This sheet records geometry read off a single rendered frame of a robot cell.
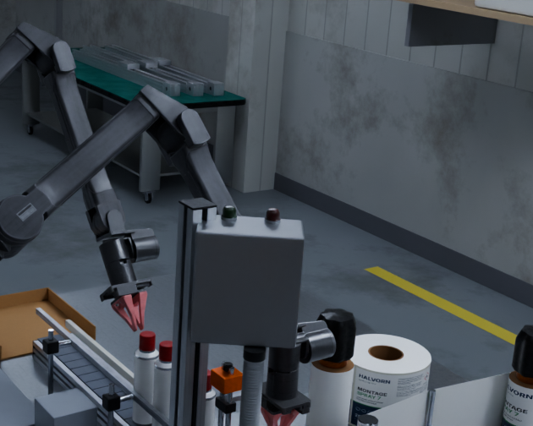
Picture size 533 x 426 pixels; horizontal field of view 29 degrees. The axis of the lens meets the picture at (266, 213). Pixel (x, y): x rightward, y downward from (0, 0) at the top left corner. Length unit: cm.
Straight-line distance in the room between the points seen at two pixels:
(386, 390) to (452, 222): 366
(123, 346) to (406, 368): 81
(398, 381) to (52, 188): 89
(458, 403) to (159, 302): 113
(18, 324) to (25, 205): 117
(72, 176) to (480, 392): 95
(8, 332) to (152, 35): 586
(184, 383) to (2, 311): 125
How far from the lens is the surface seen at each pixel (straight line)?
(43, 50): 228
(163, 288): 306
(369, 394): 223
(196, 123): 186
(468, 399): 215
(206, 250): 158
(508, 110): 547
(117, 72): 728
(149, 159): 652
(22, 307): 292
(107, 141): 180
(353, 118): 637
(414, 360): 228
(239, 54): 688
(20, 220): 166
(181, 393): 173
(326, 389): 210
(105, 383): 240
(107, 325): 281
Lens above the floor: 198
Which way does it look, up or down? 18 degrees down
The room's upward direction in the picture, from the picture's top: 4 degrees clockwise
